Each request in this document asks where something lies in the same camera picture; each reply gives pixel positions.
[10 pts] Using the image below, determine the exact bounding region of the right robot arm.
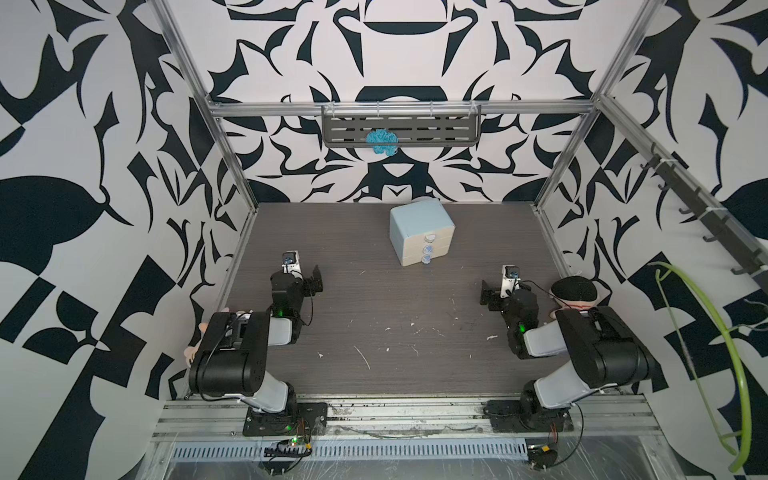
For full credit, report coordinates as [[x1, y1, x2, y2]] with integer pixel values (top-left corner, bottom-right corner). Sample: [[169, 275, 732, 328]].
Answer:
[[479, 276, 657, 419]]

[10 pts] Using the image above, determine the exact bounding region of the plush doll orange hat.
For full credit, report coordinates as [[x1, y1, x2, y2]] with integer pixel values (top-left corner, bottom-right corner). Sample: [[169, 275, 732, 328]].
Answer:
[[183, 307, 251, 368]]

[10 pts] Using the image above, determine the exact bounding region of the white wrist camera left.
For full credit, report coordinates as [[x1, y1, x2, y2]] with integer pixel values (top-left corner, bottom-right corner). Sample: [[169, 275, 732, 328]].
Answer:
[[281, 250, 303, 278]]

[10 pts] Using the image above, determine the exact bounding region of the light blue drawer box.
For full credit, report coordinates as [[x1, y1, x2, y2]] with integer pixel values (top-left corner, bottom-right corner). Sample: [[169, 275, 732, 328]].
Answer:
[[389, 199, 455, 267]]

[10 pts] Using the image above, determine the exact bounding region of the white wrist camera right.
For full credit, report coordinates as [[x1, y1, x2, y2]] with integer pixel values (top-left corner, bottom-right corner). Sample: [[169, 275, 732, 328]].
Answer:
[[500, 264, 520, 298]]

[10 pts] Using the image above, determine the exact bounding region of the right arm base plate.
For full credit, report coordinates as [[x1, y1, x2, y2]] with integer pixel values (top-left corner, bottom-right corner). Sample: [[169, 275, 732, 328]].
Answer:
[[483, 399, 574, 433]]

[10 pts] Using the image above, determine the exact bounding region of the plush doll black hair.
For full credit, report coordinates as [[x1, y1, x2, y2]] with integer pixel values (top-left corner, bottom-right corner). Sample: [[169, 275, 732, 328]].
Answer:
[[549, 276, 600, 311]]

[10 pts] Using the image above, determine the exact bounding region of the green curved hose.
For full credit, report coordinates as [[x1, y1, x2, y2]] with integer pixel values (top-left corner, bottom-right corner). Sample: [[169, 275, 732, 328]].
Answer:
[[647, 260, 753, 474]]

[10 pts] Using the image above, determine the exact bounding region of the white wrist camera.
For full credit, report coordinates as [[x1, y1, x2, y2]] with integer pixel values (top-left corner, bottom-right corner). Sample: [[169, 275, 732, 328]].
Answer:
[[281, 250, 303, 278], [500, 264, 520, 298]]

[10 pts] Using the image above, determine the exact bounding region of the teal crumpled object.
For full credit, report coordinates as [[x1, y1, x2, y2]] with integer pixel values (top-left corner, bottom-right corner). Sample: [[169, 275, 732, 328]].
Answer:
[[365, 129, 399, 157]]

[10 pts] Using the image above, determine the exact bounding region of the white cable duct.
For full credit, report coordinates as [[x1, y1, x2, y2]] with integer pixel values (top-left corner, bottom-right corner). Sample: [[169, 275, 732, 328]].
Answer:
[[171, 438, 528, 462]]

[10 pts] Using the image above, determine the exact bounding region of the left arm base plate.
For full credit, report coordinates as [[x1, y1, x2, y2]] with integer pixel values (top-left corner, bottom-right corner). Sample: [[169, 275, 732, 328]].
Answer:
[[242, 401, 329, 437]]

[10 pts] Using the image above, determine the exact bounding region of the black hook rail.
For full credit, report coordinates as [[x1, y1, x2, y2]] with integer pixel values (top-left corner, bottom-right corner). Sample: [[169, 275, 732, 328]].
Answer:
[[642, 142, 767, 290]]

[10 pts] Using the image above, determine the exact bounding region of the grey wall shelf rack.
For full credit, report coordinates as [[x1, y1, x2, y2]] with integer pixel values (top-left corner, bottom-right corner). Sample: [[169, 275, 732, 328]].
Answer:
[[321, 103, 481, 148]]

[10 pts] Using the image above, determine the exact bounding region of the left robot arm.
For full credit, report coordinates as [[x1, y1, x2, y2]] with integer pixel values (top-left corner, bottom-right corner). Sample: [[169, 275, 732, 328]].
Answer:
[[188, 265, 323, 415]]

